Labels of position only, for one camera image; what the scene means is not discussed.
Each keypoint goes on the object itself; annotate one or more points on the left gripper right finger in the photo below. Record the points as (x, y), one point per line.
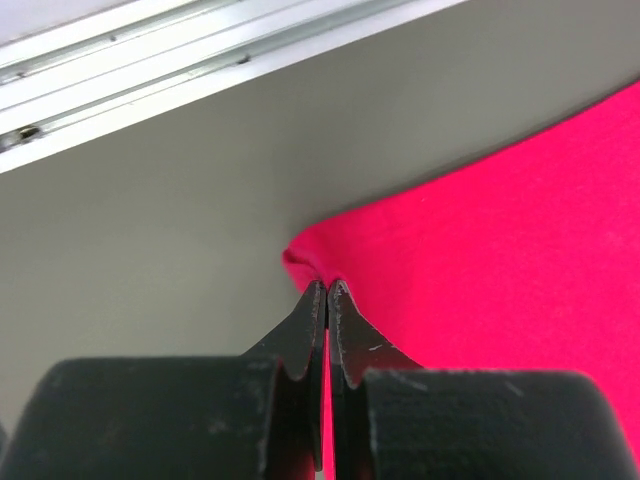
(393, 419)

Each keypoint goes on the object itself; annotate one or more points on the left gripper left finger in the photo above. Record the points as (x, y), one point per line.
(257, 415)

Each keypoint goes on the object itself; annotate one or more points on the red t shirt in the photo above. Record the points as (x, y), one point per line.
(527, 259)

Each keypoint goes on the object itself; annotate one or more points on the left aluminium frame post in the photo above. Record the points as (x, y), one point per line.
(72, 71)

